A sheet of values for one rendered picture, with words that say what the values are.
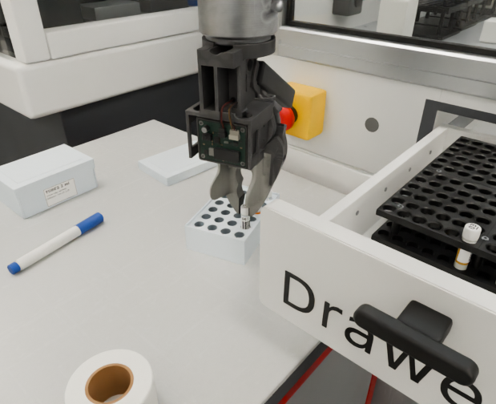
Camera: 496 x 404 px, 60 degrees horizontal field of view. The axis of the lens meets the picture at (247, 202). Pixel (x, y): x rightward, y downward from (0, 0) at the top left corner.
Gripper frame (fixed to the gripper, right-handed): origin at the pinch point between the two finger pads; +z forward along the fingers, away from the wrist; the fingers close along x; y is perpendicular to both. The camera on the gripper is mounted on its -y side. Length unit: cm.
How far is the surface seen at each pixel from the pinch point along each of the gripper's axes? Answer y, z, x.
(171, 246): 4.3, 6.8, -9.2
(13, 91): -15, -2, -57
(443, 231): 8.0, -7.2, 21.6
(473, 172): -4.4, -7.2, 23.9
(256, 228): 0.4, 3.4, 1.3
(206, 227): 2.8, 3.3, -4.5
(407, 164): -6.4, -5.8, 17.3
